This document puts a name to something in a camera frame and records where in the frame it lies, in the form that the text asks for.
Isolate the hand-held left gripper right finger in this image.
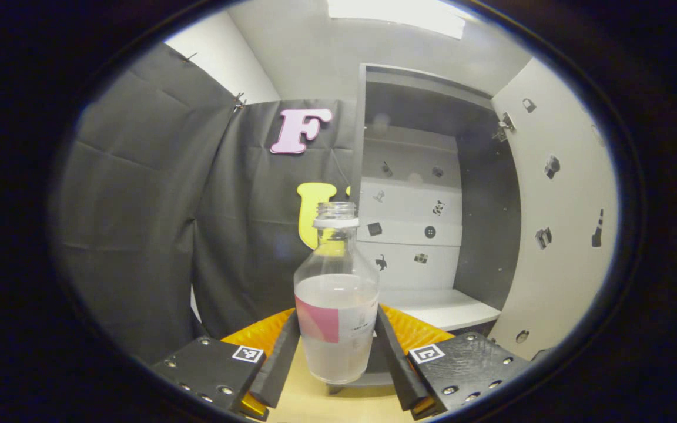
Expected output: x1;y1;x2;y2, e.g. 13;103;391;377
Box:
375;304;533;421

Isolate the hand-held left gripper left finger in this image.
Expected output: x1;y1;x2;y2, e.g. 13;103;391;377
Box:
150;307;302;422

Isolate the clear plastic bottle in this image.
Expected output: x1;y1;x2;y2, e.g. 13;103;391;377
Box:
293;201;381;385

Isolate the grey cabinet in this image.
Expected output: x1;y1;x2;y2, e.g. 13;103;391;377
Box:
350;63;521;388

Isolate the white cabinet shelf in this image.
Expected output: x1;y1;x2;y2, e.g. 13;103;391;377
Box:
377;288;502;333

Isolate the metal door hinge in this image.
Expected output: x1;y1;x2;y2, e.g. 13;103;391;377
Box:
491;112;517;143

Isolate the black backdrop cloth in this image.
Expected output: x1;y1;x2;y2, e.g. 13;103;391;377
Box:
51;42;366;366

